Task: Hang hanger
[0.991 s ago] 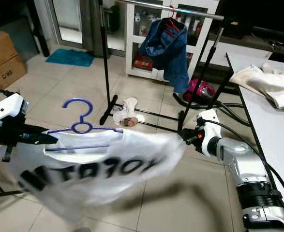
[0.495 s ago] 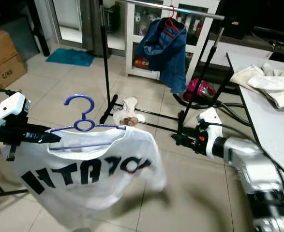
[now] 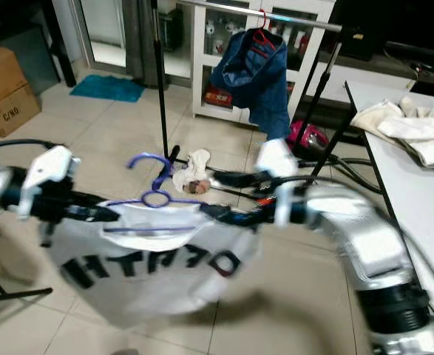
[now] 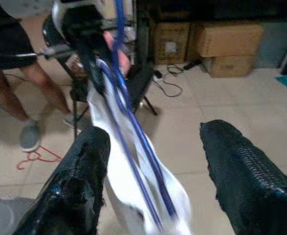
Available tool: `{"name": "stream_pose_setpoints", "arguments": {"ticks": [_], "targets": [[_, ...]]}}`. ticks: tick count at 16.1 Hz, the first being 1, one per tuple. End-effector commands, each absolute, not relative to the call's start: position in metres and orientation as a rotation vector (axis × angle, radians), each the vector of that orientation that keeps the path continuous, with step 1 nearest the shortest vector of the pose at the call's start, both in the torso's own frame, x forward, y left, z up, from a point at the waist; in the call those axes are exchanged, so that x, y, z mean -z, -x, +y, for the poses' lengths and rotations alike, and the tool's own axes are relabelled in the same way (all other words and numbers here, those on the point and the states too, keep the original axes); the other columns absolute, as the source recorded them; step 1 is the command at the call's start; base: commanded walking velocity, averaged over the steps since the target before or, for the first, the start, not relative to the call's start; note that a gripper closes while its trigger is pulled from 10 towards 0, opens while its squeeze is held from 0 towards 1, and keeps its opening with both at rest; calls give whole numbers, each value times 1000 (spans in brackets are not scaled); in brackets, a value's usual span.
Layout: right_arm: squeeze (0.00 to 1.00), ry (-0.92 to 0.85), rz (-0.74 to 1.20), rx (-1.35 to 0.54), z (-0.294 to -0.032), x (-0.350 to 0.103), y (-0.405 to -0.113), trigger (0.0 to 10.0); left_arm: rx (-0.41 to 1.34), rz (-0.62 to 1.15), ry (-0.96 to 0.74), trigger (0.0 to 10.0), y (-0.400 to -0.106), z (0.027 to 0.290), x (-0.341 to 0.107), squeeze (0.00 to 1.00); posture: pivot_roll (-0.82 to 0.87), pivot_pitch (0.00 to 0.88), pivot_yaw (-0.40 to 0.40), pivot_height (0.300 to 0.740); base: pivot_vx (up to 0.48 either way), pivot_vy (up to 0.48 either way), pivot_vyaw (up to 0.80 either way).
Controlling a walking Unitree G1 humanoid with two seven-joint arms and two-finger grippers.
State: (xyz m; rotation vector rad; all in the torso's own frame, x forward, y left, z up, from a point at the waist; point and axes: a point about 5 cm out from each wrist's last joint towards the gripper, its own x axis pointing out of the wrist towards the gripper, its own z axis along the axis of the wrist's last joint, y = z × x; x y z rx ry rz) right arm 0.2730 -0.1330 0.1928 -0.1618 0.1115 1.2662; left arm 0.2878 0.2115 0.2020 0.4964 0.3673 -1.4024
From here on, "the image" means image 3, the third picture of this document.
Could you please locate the white T-shirt with dark letters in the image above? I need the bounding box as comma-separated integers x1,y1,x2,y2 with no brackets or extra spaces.
43,201,262,330

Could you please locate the blue plastic clothes hanger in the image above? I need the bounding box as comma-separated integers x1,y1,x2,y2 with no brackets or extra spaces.
104,152,206,234

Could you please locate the white bag with brown contents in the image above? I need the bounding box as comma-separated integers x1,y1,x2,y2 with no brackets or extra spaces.
171,148,214,197

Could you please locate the white glass-door cabinet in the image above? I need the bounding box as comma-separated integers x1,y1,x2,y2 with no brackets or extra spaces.
191,0,336,123

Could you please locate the black and silver clothes rack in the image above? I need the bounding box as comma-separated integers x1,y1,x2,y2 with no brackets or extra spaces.
149,0,395,193

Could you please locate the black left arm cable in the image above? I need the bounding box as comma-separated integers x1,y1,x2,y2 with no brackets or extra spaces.
0,138,58,153

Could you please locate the plain white crumpled garment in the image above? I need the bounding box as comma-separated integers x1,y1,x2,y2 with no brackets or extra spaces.
379,118,434,169

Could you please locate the grey curtain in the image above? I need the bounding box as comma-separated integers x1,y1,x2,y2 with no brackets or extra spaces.
121,0,162,78

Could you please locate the cardboard box printed C/NO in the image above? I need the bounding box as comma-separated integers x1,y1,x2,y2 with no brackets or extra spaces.
0,83,41,138

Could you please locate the blue denim garment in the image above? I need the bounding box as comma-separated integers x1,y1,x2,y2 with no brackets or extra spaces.
209,28,293,141

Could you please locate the large plain cardboard box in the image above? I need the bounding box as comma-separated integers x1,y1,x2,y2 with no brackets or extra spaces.
0,46,29,112

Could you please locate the white low drawer cabinet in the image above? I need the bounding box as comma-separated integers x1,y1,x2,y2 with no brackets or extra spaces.
298,61,417,104

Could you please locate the teal floor mat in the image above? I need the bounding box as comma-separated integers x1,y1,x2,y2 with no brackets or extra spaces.
69,74,145,103

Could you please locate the red clothes hanger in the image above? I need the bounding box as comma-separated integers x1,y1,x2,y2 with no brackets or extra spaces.
250,9,288,56

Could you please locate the black metal floor stand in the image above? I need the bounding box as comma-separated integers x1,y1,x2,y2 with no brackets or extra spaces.
0,263,53,304

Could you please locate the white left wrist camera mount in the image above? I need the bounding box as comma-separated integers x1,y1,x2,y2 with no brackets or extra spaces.
19,145,75,219

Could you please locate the magenta plastic appliance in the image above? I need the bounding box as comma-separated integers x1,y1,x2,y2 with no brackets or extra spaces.
287,120,328,149

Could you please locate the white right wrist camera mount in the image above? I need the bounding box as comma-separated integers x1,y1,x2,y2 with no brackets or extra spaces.
255,139,302,229

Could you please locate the white framed glass door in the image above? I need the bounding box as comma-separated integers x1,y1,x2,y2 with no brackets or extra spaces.
80,0,127,67

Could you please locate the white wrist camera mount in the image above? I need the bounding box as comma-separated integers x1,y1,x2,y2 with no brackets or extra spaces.
255,139,302,229
19,145,75,219

